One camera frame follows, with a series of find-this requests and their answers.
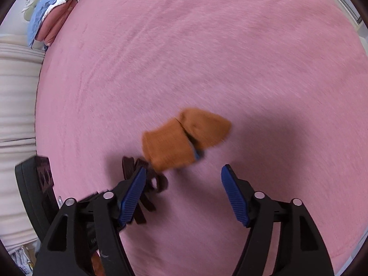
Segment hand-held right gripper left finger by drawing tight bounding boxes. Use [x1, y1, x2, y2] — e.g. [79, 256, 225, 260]
[33, 167, 148, 276]

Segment pink blanket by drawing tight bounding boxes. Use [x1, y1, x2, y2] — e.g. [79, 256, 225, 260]
[34, 0, 368, 276]

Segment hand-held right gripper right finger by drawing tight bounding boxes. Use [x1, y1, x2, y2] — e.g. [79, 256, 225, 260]
[221, 164, 335, 276]

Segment cream padded headboard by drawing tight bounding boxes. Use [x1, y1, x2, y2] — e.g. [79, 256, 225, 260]
[0, 34, 46, 248]

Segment brown sock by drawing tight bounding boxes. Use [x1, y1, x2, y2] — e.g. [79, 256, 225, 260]
[142, 108, 232, 171]

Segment pink folded cloth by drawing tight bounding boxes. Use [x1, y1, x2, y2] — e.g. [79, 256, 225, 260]
[37, 0, 78, 45]

